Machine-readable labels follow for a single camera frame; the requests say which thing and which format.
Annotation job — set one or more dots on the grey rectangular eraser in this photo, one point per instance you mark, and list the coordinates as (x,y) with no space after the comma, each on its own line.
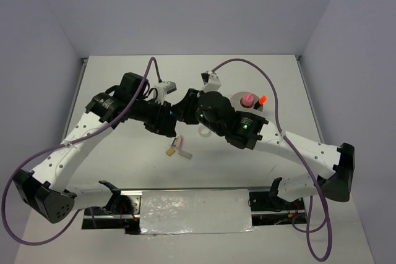
(185,154)

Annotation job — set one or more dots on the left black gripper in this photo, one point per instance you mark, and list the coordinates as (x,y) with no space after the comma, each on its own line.
(162,122)

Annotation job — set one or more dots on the pink eraser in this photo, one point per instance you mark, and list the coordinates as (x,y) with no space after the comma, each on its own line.
(179,142)

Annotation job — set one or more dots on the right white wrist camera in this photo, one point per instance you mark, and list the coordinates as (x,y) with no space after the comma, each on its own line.
(211,82)

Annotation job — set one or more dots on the clear tape roll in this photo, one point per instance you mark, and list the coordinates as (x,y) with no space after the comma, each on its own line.
(204,131)

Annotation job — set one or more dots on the white round divided container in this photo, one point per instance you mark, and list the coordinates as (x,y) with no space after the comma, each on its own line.
(235,102)

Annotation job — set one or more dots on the orange black highlighter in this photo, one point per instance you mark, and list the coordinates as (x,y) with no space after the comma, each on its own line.
(260,102)

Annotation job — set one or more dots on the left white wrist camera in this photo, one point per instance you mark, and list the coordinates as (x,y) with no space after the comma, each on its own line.
(162,89)

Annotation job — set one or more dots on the tan square eraser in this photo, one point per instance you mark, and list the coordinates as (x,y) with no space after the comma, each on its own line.
(170,151)

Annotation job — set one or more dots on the white small eraser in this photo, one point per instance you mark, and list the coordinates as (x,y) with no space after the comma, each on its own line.
(174,142)

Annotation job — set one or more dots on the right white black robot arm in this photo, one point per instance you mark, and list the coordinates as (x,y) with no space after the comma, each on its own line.
(330,168)

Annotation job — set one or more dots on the pink glue bottle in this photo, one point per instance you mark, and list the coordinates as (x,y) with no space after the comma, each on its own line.
(247,101)

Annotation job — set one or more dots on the black mounting rail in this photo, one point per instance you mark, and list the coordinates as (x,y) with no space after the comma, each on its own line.
(126,217)

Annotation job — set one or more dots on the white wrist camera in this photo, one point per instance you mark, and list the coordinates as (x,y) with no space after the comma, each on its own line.
(162,89)
(211,82)

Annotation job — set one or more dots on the silver foil sheet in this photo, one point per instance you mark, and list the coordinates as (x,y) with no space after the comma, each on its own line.
(195,212)

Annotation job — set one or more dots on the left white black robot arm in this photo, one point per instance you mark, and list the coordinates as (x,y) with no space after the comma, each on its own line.
(46,187)

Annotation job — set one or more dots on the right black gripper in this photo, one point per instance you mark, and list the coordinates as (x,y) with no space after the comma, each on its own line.
(183,110)

